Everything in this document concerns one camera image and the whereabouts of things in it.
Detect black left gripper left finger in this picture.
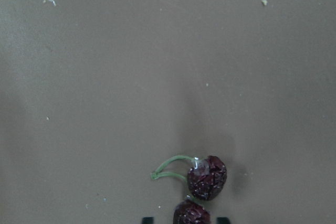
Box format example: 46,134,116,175
142,217,154,224

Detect dark red cherry pair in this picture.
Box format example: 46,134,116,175
150,155,227,224

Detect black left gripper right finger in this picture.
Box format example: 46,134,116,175
216,217,229,224

